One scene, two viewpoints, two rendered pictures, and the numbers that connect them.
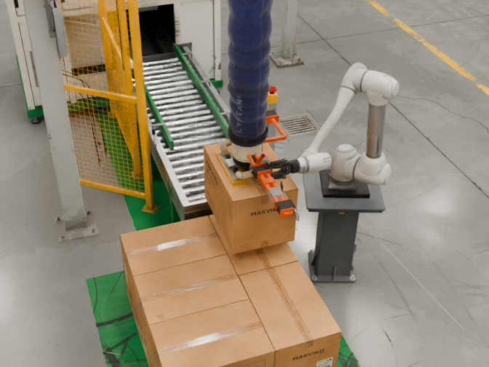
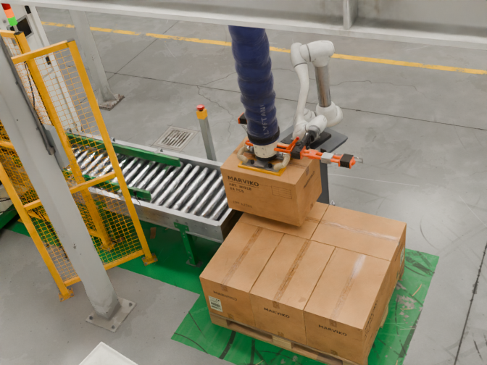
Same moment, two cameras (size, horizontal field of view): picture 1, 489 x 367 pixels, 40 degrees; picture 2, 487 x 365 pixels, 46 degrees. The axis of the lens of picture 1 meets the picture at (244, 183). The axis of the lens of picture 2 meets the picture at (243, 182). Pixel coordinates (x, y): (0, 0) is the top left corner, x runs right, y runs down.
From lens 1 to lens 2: 218 cm
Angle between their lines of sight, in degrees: 28
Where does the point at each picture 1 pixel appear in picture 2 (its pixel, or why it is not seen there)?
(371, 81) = (317, 49)
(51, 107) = (68, 218)
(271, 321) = (365, 248)
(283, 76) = (120, 113)
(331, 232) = not seen: hidden behind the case
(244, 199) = (299, 178)
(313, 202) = not seen: hidden behind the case
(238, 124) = (264, 127)
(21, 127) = not seen: outside the picture
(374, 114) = (323, 73)
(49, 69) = (57, 185)
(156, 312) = (296, 299)
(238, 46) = (255, 64)
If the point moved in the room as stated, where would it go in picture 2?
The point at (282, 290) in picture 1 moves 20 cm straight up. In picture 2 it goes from (345, 227) to (344, 207)
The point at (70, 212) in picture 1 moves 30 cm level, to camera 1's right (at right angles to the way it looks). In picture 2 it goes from (108, 302) to (139, 279)
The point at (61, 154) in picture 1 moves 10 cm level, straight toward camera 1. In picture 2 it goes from (87, 256) to (97, 260)
